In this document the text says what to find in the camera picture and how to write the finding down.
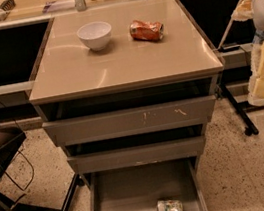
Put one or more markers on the grey open bottom drawer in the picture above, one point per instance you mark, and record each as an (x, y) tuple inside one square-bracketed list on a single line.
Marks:
[(139, 188)]

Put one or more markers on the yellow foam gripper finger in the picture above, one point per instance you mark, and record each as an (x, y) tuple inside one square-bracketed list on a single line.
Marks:
[(256, 91)]

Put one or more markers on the grey drawer cabinet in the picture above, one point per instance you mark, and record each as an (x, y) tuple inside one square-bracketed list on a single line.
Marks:
[(74, 81)]

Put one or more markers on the black device on right ledge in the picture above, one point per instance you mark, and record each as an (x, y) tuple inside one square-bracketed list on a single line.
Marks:
[(230, 47)]

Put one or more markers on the grey top drawer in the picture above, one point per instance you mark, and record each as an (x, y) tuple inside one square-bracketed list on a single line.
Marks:
[(133, 121)]

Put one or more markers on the white stick with black tip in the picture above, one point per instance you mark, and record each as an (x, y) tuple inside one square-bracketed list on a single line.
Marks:
[(226, 32)]

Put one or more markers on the grey middle drawer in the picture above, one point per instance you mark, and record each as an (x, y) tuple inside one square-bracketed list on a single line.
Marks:
[(137, 155)]

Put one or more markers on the crushed orange soda can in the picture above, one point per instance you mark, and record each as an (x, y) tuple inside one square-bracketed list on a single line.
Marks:
[(148, 31)]

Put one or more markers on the white ceramic bowl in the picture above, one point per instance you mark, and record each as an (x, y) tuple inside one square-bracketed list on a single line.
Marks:
[(95, 35)]

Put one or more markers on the black metal stand leg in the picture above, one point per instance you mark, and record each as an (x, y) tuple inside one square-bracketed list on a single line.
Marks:
[(250, 128)]

